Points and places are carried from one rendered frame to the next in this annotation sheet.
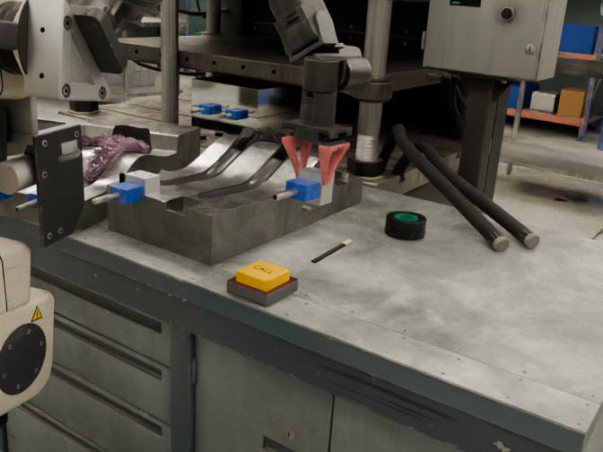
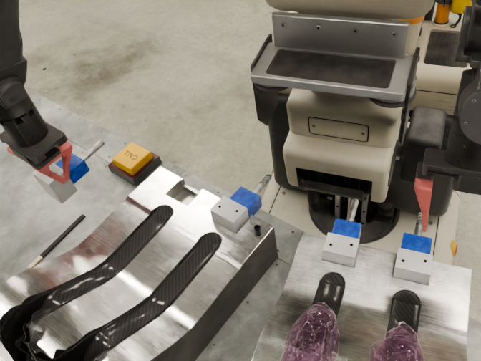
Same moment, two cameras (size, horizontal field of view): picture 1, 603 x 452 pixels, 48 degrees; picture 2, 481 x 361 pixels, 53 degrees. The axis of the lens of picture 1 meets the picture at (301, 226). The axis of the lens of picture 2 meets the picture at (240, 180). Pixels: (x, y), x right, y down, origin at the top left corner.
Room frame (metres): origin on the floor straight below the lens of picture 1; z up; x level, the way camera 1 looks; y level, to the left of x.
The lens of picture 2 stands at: (1.66, 0.42, 1.52)
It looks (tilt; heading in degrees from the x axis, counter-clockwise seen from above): 48 degrees down; 192
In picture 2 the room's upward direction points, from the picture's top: 11 degrees counter-clockwise
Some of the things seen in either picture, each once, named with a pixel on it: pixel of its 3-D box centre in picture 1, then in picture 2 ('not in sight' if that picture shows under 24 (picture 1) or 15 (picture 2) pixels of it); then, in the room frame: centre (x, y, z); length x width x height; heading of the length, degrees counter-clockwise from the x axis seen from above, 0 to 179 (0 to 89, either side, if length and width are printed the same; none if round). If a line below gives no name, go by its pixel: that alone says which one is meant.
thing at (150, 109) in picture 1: (273, 131); not in sight; (2.40, 0.12, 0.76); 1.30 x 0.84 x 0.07; 56
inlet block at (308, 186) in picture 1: (299, 190); (76, 164); (1.08, 0.01, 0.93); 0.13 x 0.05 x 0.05; 145
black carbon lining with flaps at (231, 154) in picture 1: (239, 160); (113, 290); (1.33, 0.13, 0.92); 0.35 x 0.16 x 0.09; 146
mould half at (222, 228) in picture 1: (247, 183); (112, 310); (1.33, 0.12, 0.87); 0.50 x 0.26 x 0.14; 146
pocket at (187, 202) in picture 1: (185, 212); (186, 198); (1.12, 0.20, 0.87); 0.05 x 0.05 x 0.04; 56
